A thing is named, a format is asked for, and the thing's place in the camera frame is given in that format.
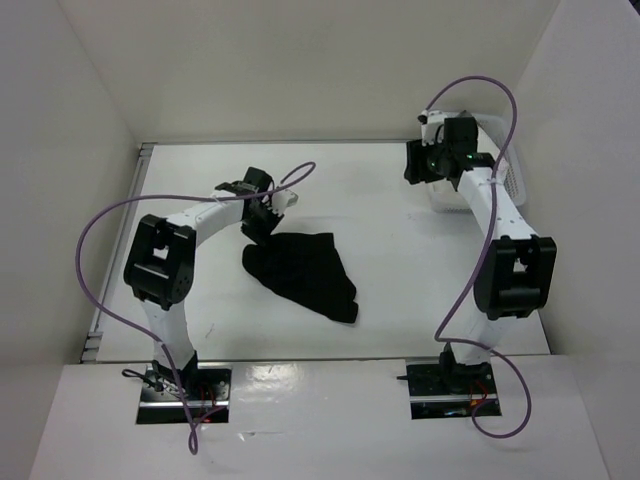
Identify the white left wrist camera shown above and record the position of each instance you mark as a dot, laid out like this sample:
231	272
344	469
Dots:
282	200

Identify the white plastic basket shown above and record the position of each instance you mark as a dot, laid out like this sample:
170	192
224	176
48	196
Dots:
492	133

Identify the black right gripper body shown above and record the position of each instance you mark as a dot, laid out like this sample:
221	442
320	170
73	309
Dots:
441	151

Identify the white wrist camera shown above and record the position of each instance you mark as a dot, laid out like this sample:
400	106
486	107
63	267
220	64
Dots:
282	200
431	122

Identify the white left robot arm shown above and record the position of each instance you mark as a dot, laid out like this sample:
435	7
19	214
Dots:
160	267

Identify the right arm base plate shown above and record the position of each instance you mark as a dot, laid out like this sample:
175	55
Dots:
435	393

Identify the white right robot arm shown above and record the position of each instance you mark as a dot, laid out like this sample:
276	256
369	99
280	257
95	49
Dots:
513	277

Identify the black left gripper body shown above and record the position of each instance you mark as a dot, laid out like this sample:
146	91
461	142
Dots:
261	226

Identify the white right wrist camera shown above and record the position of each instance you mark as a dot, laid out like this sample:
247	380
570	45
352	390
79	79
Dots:
431	122

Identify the black skirt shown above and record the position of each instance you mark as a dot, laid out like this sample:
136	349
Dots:
306	269

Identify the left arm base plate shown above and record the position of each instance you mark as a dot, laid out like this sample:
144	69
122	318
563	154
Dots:
159	402

